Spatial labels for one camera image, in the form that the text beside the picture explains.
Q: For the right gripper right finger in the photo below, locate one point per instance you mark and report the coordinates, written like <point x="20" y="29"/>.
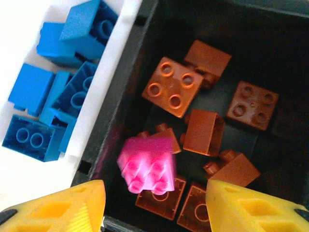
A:
<point x="224" y="200"/>

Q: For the pink lego brick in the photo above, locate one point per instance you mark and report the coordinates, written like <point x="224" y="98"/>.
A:
<point x="147" y="164"/>

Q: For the orange lego brick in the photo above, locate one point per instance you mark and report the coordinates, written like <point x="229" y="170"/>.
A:
<point x="175" y="141"/>
<point x="160" y="205"/>
<point x="231" y="169"/>
<point x="172" y="87"/>
<point x="253" y="105"/>
<point x="207" y="59"/>
<point x="202" y="131"/>
<point x="193" y="210"/>

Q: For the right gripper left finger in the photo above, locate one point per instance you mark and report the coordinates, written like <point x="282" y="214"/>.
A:
<point x="79" y="212"/>

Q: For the black plastic bin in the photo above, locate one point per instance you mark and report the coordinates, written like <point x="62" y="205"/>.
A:
<point x="241" y="24"/>

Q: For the white plastic bin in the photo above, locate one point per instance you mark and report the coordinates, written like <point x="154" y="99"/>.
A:
<point x="24" y="178"/>

